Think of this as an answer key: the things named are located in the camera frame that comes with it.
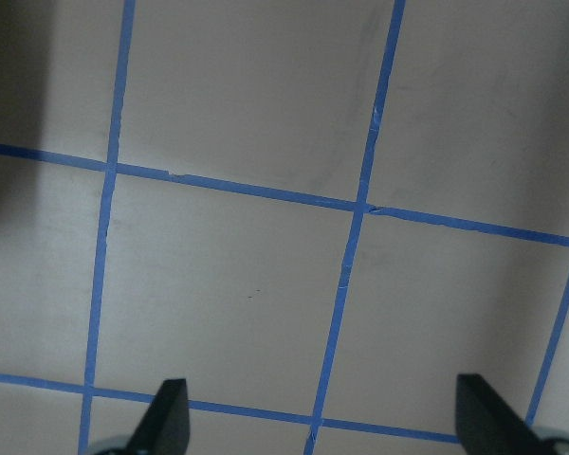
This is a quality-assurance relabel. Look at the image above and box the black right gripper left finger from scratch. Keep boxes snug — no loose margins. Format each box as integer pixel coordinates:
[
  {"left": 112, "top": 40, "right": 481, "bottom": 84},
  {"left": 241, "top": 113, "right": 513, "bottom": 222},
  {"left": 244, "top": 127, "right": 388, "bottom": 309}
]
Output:
[{"left": 125, "top": 378, "right": 191, "bottom": 455}]

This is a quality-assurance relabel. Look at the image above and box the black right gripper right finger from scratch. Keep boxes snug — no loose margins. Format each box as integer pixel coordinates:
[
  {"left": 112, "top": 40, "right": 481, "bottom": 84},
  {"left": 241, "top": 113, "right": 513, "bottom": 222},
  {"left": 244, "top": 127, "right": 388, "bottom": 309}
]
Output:
[{"left": 455, "top": 373, "right": 556, "bottom": 455}]

